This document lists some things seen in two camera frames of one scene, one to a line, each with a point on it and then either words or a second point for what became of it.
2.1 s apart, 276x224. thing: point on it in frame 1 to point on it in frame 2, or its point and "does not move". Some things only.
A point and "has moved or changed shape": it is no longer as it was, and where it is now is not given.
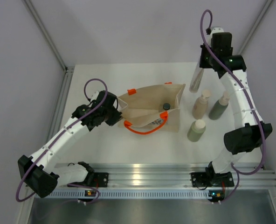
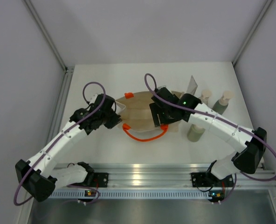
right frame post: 266,5 does not move
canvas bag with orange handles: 149,111 has moved or changed shape
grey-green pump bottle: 217,109 does not move
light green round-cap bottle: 196,131 does not move
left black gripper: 116,118 does not move
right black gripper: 202,64 to 155,109
